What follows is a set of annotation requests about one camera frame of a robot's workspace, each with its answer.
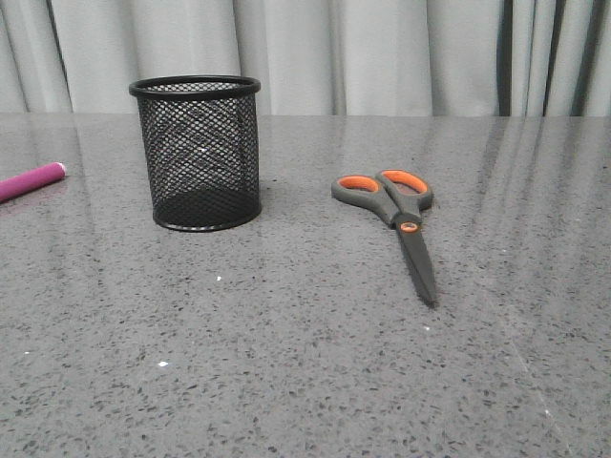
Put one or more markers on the grey orange scissors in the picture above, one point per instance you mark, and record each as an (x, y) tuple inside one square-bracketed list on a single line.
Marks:
[(397, 197)]

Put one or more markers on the grey curtain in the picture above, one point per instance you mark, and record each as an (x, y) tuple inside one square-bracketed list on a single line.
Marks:
[(464, 58)]

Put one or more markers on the magenta marker pen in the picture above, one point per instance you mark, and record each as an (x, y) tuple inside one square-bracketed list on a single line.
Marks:
[(31, 180)]

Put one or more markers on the black mesh pen cup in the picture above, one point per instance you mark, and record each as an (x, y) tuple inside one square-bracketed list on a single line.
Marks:
[(201, 144)]

